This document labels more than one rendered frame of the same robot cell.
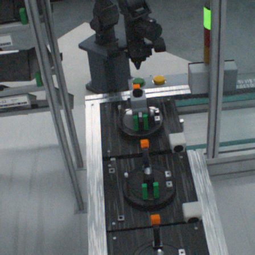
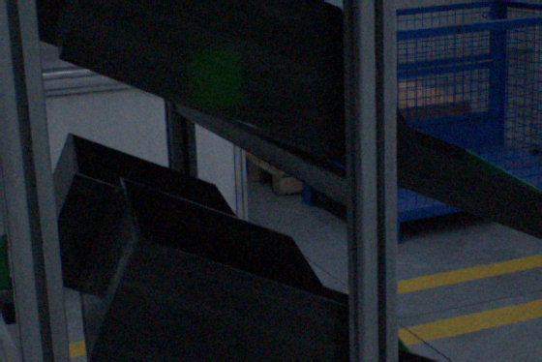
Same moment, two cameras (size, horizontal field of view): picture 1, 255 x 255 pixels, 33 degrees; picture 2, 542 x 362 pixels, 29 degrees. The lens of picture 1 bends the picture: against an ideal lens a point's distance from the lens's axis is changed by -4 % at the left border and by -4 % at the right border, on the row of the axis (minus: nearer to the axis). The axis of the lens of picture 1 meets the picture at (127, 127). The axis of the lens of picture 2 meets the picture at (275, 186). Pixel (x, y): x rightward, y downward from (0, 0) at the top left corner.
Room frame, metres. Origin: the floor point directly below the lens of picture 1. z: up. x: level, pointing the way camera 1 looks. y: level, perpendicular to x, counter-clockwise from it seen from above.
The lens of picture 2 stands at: (0.74, -0.29, 1.53)
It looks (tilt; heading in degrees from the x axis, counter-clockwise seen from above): 15 degrees down; 68
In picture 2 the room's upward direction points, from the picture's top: 2 degrees counter-clockwise
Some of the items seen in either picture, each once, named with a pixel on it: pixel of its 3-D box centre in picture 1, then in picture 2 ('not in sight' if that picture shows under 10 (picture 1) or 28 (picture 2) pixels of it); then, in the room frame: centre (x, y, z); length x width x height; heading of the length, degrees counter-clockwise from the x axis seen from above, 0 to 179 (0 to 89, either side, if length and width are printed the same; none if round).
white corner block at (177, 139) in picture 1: (177, 143); not in sight; (0.91, -0.14, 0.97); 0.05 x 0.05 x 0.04; 0
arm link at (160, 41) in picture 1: (135, 40); not in sight; (1.22, -0.06, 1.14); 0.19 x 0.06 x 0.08; 91
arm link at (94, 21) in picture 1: (105, 19); not in sight; (1.37, 0.03, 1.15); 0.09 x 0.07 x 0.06; 124
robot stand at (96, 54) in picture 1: (109, 64); not in sight; (1.37, 0.04, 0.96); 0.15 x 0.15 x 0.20; 45
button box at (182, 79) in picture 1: (159, 87); not in sight; (1.23, -0.13, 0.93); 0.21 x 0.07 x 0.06; 90
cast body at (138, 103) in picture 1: (138, 103); not in sight; (1.00, -0.04, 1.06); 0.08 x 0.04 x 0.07; 0
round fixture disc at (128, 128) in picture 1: (140, 121); not in sight; (1.01, -0.04, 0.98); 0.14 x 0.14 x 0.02
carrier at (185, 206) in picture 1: (148, 179); not in sight; (0.76, -0.04, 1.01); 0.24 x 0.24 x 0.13; 0
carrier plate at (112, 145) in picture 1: (140, 126); not in sight; (1.01, -0.04, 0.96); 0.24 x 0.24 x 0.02; 0
